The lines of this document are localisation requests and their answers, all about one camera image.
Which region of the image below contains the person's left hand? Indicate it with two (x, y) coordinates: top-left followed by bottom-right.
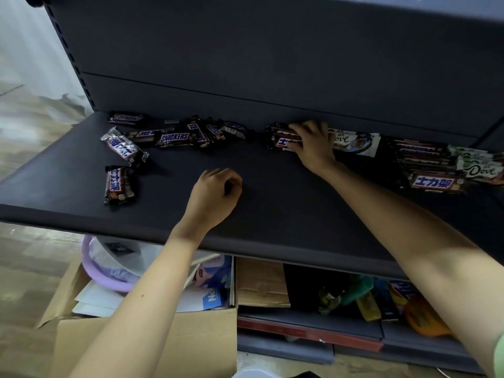
(177, 167), (244, 244)

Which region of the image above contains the person's right hand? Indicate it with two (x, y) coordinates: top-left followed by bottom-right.
(285, 121), (343, 180)

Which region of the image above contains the Dove bar blue white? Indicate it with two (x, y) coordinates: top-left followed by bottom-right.
(330, 129), (382, 157)

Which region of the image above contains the pile of mixed chocolate bars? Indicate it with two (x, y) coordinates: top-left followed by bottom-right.
(100, 111), (249, 206)

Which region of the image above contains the dark grey metal shelf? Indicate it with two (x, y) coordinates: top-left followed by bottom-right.
(0, 0), (504, 376)

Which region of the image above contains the person's right forearm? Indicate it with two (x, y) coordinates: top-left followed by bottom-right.
(321, 161), (504, 366)

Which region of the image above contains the person's left forearm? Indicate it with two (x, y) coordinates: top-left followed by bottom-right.
(69, 226), (213, 378)

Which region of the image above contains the person's light green sleeve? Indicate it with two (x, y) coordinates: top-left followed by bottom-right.
(494, 334), (504, 378)

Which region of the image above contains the blue printed package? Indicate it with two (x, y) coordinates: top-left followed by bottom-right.
(177, 255), (235, 313)

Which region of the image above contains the flat cardboard piece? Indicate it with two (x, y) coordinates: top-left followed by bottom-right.
(236, 257), (291, 309)

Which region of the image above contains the clear plastic bag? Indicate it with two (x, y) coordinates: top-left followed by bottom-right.
(88, 236), (164, 280)

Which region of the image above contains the purple plastic basin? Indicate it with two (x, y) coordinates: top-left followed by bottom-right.
(81, 236), (137, 294)

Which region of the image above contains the cardboard box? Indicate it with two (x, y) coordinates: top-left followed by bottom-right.
(37, 251), (239, 378)

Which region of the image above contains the teal plastic bottle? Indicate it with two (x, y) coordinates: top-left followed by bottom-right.
(340, 275), (375, 306)

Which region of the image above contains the white paper sheet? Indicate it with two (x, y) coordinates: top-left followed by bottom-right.
(72, 279), (127, 318)

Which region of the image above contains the dark blue carton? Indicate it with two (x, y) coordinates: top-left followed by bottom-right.
(372, 279), (401, 321)

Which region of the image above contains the yellow plastic bottle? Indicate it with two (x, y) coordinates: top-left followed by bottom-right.
(356, 293), (382, 322)

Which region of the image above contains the orange blue detergent bag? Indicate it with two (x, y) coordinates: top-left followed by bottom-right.
(387, 280), (420, 316)

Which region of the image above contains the orange plastic tub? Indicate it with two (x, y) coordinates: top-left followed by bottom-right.
(403, 297), (454, 338)

